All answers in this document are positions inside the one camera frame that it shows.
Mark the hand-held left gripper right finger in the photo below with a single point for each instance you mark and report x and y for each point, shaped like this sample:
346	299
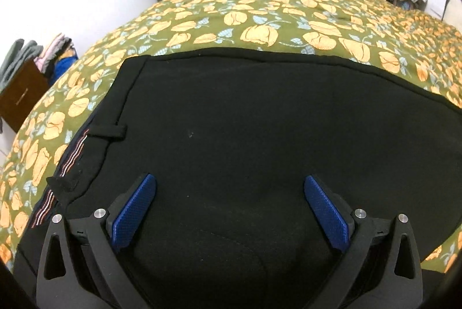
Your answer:
326	209

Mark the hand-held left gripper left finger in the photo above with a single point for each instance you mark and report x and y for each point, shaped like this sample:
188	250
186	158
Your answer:
133	209

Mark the black pants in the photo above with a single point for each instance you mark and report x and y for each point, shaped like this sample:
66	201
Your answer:
234	150

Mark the brown wooden cabinet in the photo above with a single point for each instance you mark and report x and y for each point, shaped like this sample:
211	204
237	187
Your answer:
21	97

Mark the blue folded cloth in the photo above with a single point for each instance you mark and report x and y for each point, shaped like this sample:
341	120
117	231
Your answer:
63	65

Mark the pink folded clothes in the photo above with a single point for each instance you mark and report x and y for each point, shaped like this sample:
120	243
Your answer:
54	52

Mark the grey folded cloth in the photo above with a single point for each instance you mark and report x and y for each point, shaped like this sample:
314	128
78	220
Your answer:
18	56

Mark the floral green orange bedspread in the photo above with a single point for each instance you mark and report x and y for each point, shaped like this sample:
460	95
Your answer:
252	16

